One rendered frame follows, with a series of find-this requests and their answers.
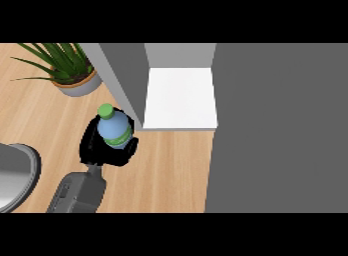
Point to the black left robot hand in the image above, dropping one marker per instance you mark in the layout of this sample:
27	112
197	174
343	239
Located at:
95	151

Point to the blue green-capped water bottle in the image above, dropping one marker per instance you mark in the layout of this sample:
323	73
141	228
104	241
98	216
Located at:
114	128

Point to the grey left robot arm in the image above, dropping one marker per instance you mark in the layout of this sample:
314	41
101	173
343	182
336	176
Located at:
82	195

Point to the grey open cabinet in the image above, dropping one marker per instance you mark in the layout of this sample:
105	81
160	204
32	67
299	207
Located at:
167	93

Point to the dark grey cabinet door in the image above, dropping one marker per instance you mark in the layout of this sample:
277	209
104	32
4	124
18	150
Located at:
286	128

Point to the grey rounded appliance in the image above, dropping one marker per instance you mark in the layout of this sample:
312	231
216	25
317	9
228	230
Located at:
8	176

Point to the green potted plant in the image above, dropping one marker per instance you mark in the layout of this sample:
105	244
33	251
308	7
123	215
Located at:
67	66

